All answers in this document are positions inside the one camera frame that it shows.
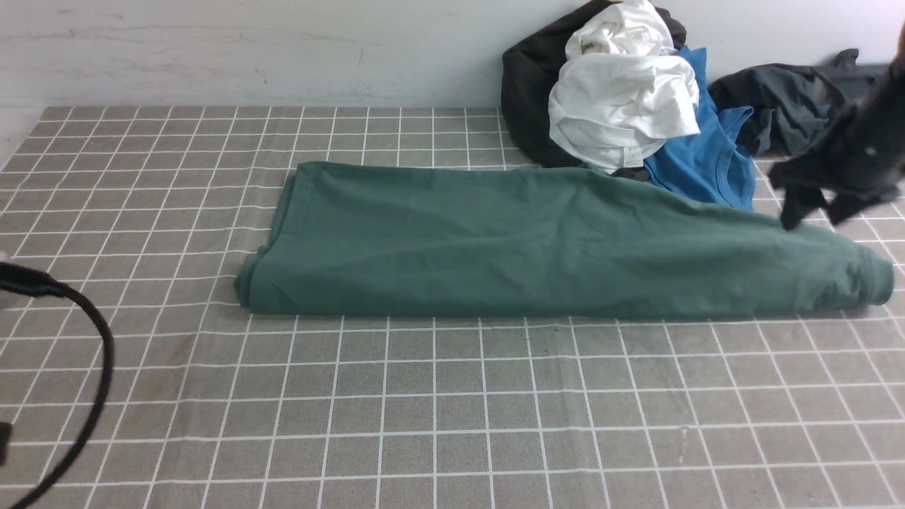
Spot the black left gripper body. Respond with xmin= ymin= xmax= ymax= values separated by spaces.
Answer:
xmin=767 ymin=33 xmax=904 ymax=230

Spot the green long sleeve shirt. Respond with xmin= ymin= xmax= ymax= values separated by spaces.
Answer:
xmin=235 ymin=162 xmax=896 ymax=321

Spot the dark grey crumpled shirt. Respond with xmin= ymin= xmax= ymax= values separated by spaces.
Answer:
xmin=710 ymin=48 xmax=887 ymax=158

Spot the blue t-shirt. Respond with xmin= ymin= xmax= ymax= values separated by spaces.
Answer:
xmin=644 ymin=47 xmax=757 ymax=211

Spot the white crumpled shirt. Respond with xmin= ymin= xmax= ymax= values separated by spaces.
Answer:
xmin=549 ymin=1 xmax=701 ymax=173

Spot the black garment under pile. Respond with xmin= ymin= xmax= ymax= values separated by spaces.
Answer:
xmin=501 ymin=1 xmax=687 ymax=181

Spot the grey checkered tablecloth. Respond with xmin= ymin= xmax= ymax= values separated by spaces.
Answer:
xmin=1 ymin=107 xmax=903 ymax=508

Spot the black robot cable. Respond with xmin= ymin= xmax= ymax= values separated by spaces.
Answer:
xmin=0 ymin=262 xmax=116 ymax=509

